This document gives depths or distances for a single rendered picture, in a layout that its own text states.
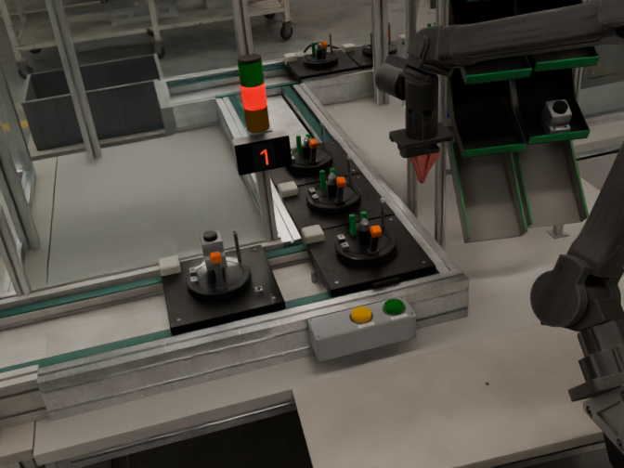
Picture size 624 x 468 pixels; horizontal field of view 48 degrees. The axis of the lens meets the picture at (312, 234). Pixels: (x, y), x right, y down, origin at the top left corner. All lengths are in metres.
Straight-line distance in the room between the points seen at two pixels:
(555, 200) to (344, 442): 0.75
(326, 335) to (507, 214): 0.52
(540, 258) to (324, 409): 0.70
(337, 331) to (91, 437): 0.51
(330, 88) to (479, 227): 1.25
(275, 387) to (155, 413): 0.24
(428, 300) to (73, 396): 0.74
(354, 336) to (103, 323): 0.56
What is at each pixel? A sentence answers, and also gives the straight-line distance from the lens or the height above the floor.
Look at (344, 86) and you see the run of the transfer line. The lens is 2.73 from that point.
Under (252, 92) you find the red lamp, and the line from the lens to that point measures 1.49.
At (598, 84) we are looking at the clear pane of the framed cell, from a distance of 2.50.
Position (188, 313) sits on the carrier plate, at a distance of 1.50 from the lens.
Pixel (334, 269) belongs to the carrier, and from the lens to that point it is 1.56.
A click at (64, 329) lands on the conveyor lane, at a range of 1.65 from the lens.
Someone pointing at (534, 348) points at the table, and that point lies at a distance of 1.54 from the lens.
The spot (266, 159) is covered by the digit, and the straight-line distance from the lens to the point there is 1.55.
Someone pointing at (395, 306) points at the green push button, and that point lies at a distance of 1.44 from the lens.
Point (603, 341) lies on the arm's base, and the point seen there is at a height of 1.23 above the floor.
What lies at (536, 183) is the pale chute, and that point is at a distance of 1.70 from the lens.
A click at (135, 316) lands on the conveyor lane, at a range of 1.62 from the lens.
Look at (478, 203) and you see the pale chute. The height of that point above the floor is 1.05.
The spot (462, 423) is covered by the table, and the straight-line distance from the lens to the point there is 1.37.
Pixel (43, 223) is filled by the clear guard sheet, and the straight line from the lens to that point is 1.64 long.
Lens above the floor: 1.85
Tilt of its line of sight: 31 degrees down
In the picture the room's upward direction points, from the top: 6 degrees counter-clockwise
